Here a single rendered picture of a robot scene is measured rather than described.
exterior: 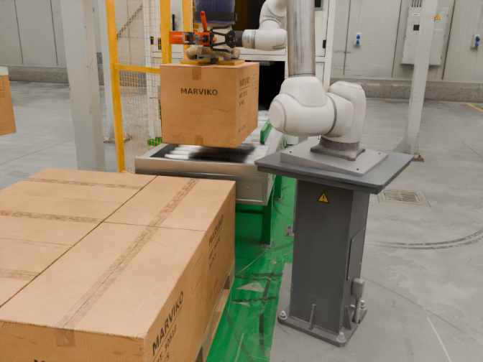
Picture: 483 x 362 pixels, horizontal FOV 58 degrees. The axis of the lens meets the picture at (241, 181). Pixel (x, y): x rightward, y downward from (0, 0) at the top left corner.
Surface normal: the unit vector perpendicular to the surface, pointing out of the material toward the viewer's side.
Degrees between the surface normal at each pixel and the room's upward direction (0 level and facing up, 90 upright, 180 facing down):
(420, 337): 0
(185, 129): 90
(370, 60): 90
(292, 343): 0
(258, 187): 90
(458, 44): 90
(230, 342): 0
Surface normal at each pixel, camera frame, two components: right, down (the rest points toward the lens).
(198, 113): -0.22, 0.29
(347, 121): 0.39, 0.37
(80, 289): 0.02, -0.95
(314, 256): -0.54, 0.25
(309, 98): 0.36, 0.04
